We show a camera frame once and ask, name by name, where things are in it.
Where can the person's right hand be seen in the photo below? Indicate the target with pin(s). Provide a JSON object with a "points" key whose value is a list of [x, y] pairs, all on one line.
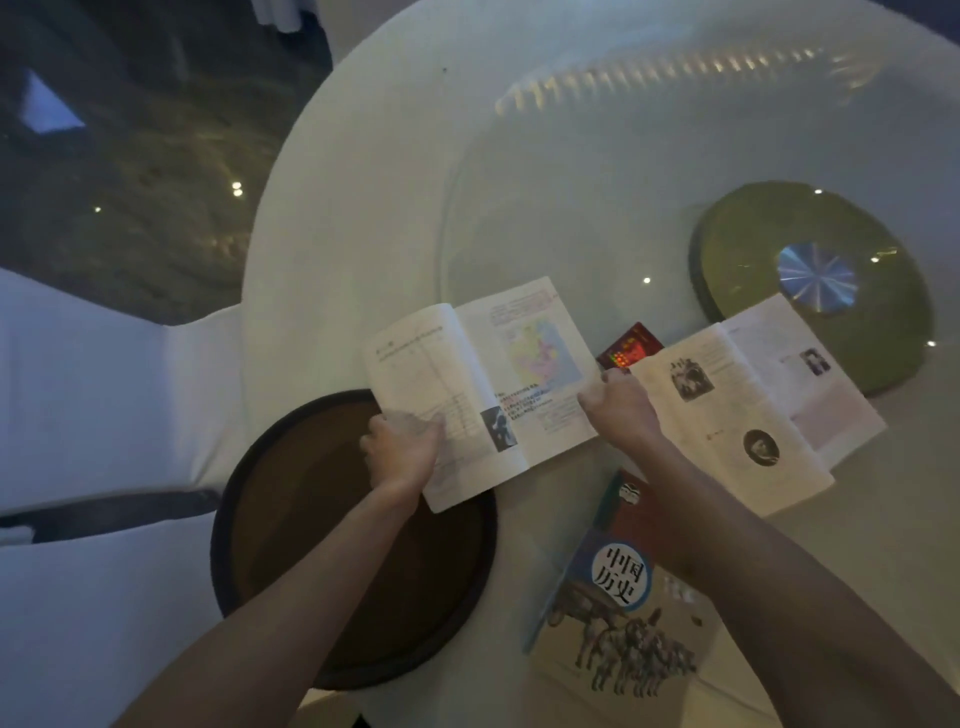
{"points": [[622, 412]]}

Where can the person's left hand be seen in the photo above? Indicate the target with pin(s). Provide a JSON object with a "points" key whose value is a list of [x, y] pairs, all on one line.
{"points": [[397, 454]]}

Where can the person's right thumb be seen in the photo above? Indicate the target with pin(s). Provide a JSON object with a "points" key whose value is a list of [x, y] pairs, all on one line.
{"points": [[592, 405]]}

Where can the person's left thumb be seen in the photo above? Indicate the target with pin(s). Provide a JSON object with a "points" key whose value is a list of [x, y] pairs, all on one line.
{"points": [[432, 428]]}

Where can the book with map page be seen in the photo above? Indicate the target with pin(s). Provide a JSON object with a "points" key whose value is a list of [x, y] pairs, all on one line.
{"points": [[480, 375]]}

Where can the person's right forearm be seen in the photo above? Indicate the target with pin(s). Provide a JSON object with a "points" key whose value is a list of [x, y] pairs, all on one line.
{"points": [[765, 585]]}

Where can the person's left forearm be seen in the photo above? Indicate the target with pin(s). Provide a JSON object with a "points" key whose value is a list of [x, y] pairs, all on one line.
{"points": [[300, 607]]}

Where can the small red book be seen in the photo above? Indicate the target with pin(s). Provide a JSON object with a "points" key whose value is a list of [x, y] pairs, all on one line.
{"points": [[631, 346]]}

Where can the round dark brown tray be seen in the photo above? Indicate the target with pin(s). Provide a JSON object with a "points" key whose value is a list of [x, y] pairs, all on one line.
{"points": [[285, 480]]}

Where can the open book with portrait photos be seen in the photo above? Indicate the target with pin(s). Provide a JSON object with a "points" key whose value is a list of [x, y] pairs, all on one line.
{"points": [[750, 405]]}

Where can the round glass turntable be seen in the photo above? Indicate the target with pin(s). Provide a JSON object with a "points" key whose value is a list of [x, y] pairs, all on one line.
{"points": [[600, 187]]}

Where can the closed textbook with horses cover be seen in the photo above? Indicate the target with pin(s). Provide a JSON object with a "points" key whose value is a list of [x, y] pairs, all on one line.
{"points": [[607, 622]]}

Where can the white tablecloth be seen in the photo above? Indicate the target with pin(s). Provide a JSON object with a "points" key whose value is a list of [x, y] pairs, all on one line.
{"points": [[345, 225]]}

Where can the green round turntable base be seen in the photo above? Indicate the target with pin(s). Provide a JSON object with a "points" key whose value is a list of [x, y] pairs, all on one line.
{"points": [[757, 240]]}

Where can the white covered chair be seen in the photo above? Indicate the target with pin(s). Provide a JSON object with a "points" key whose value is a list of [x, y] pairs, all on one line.
{"points": [[90, 630], [97, 397]]}

